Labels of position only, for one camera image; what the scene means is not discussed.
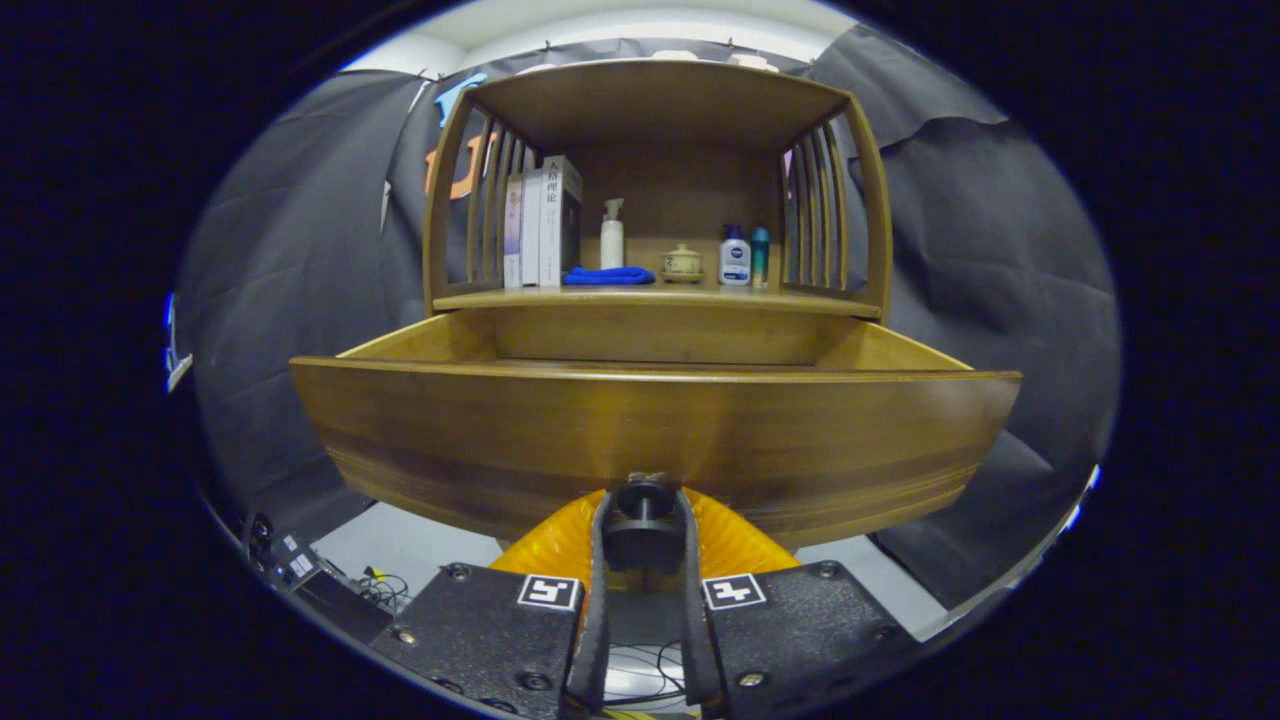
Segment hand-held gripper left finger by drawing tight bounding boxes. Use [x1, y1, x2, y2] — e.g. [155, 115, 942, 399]
[368, 488, 615, 720]

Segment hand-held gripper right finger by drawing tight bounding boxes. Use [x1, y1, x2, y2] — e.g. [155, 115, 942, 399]
[674, 486, 923, 720]

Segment wooden drawer with black knob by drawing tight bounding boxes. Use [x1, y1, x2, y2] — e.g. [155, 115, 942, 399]
[288, 305, 1023, 576]

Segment wooden countertop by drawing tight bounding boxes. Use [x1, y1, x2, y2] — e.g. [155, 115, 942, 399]
[432, 283, 883, 321]

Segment wooden cabinet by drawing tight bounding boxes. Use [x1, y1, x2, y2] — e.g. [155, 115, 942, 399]
[422, 57, 893, 321]

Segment black electronic device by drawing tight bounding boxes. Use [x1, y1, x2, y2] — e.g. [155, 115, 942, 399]
[245, 515, 393, 643]

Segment white lotion bottle blue cap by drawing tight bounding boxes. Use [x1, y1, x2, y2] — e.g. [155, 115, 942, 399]
[719, 224, 752, 288]

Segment black backdrop cloth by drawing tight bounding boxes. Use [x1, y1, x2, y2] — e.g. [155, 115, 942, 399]
[175, 25, 1121, 611]

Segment blue folded cloth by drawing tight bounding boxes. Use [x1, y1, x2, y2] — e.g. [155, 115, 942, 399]
[562, 265, 657, 287]

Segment beige lidded ceramic teacup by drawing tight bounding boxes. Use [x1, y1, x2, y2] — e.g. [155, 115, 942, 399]
[660, 243, 705, 284]

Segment pink spine book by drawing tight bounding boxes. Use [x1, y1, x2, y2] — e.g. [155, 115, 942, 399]
[503, 175, 524, 289]

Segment white spine book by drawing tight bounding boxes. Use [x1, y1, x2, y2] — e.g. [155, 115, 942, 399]
[520, 168, 543, 288]

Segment white pump bottle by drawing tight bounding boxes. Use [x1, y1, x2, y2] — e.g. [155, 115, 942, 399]
[600, 198, 626, 270]

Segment grey cover book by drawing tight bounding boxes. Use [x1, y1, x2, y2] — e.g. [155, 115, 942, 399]
[538, 155, 584, 288]

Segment black cable bundle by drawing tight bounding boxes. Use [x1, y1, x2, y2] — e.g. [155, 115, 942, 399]
[355, 565, 413, 613]

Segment black floor cables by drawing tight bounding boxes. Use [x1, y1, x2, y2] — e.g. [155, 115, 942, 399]
[610, 645, 691, 709]

